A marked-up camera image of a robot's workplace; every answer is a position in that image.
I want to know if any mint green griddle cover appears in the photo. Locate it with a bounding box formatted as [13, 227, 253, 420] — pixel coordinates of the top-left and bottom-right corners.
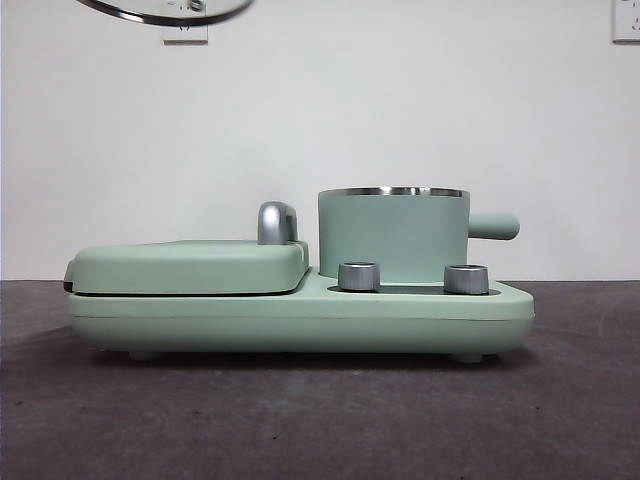
[62, 238, 311, 298]

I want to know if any white wall socket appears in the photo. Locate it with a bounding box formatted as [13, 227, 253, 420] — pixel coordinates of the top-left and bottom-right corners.
[160, 18, 209, 47]
[612, 0, 640, 44]

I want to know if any mint green breakfast machine base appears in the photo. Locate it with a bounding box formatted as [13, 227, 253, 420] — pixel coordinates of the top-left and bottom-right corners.
[67, 266, 536, 364]

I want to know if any silver control knob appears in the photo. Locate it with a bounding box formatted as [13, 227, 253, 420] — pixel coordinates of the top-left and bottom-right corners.
[443, 263, 490, 295]
[337, 260, 382, 292]

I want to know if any chrome griddle handle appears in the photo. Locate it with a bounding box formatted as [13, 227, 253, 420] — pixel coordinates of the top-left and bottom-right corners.
[256, 200, 301, 246]

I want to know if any mint green pot with handle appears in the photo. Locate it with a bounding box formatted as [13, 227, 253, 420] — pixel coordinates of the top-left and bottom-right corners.
[317, 185, 522, 287]

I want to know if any glass lid with green knob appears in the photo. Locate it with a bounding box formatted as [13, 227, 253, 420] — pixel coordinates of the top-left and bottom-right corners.
[78, 0, 256, 26]

